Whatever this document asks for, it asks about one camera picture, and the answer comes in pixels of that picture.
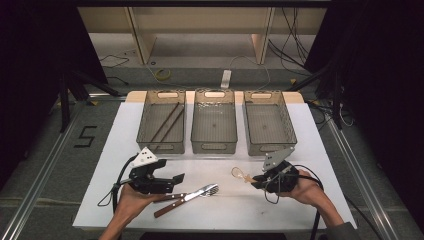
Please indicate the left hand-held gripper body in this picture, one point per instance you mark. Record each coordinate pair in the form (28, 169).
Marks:
(143, 158)

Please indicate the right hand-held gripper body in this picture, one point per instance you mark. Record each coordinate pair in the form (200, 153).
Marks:
(276, 158)

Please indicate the grey translucent plastic bin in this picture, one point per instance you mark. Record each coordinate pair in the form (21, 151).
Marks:
(266, 116)
(213, 116)
(150, 116)

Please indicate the person's left hand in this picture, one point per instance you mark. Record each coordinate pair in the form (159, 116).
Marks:
(131, 201)

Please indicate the person's right hand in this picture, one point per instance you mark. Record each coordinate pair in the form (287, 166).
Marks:
(308, 191)

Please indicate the black metal stand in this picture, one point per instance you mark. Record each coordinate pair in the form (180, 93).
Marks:
(64, 106)
(337, 100)

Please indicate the yellow tape roll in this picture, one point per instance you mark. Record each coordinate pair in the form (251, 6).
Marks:
(157, 75)

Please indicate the white power strip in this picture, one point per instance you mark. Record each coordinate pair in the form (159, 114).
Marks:
(226, 79)

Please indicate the black curtain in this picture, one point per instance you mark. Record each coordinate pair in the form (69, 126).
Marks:
(26, 66)
(383, 66)

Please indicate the beige wooden shelf unit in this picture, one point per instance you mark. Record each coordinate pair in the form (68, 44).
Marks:
(200, 20)

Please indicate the short aluminium floor rail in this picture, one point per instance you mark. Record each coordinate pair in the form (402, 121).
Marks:
(106, 96)

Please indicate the long aluminium floor rail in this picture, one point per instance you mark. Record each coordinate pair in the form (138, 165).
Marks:
(40, 173)
(360, 176)

